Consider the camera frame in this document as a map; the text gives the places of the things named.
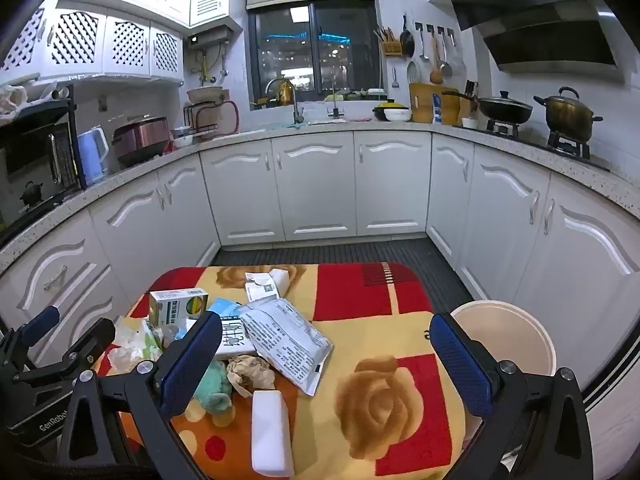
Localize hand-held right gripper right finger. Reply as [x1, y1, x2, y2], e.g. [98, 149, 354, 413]
[428, 311, 596, 480]

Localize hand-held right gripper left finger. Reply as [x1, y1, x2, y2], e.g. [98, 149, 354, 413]
[57, 311, 223, 480]

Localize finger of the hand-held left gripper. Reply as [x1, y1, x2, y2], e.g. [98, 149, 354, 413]
[12, 305, 62, 358]
[49, 318, 117, 377]

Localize teal cloth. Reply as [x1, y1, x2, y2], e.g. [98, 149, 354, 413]
[192, 360, 236, 416]

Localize white milk carton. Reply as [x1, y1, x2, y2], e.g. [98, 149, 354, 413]
[215, 317, 258, 361]

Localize green white medicine box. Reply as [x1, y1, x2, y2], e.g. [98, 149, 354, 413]
[148, 287, 210, 328]

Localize brown paper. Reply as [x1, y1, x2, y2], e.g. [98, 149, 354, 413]
[226, 354, 277, 398]

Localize beige plastic bucket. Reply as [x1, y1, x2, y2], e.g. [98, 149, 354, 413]
[449, 300, 557, 378]

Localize blue packet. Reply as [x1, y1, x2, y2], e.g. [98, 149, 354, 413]
[207, 298, 246, 321]

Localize white printed packet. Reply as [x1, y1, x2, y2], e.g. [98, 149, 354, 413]
[239, 297, 335, 397]

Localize torn white paper package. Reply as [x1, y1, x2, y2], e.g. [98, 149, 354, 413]
[244, 267, 293, 303]

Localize white foam block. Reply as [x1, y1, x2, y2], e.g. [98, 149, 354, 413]
[250, 389, 296, 478]

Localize speckled kitchen countertop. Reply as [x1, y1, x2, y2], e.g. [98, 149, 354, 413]
[0, 120, 640, 271]

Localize rose printed blanket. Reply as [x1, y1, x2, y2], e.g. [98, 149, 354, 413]
[92, 261, 468, 480]

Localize black microwave oven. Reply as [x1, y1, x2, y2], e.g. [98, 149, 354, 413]
[0, 110, 81, 231]

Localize blue electric kettle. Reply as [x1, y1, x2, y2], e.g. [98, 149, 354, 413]
[77, 127, 111, 186]

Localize copper rice cooker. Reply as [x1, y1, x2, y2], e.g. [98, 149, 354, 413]
[111, 116, 173, 167]

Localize white lower cabinets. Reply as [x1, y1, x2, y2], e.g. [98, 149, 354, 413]
[0, 130, 640, 411]

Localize white cabinets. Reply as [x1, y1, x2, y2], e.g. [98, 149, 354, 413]
[0, 130, 640, 411]
[0, 0, 241, 86]

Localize black dish rack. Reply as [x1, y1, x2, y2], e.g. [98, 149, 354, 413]
[184, 100, 241, 141]

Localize black gas stove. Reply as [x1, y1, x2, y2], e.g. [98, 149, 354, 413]
[480, 117, 613, 171]

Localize black wok with lid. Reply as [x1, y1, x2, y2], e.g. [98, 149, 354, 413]
[441, 90, 535, 126]

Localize knife block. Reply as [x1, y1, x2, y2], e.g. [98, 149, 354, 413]
[460, 80, 481, 121]

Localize yellow lid casserole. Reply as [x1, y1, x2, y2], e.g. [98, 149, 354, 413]
[372, 100, 413, 123]

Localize wooden cutting board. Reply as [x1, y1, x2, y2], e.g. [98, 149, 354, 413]
[409, 82, 461, 125]

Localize beige clay pot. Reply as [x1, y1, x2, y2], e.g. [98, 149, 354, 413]
[187, 86, 223, 106]

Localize brass stockpot with lid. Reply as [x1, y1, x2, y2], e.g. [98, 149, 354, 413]
[533, 86, 604, 143]

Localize curved kitchen faucet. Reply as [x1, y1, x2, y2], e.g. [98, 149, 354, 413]
[265, 77, 306, 126]

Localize white upper cabinets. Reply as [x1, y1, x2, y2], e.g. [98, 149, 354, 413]
[0, 0, 241, 86]

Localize small metal faucet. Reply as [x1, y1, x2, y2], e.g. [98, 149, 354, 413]
[327, 80, 347, 122]

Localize wooden spatula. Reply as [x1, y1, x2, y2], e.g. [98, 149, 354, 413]
[430, 35, 445, 85]

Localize metal skimmer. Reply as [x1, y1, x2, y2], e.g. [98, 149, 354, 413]
[440, 30, 466, 81]

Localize dark kitchen window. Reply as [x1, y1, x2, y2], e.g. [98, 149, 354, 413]
[245, 0, 383, 108]

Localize white water heater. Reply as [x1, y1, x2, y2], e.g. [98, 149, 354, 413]
[187, 25, 236, 51]

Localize wooden chopstick holder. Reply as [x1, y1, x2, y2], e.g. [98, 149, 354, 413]
[372, 25, 403, 56]

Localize small black hanging pan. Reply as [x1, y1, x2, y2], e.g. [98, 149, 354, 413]
[399, 15, 417, 58]

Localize black range hood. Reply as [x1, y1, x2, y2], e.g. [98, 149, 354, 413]
[442, 0, 626, 73]

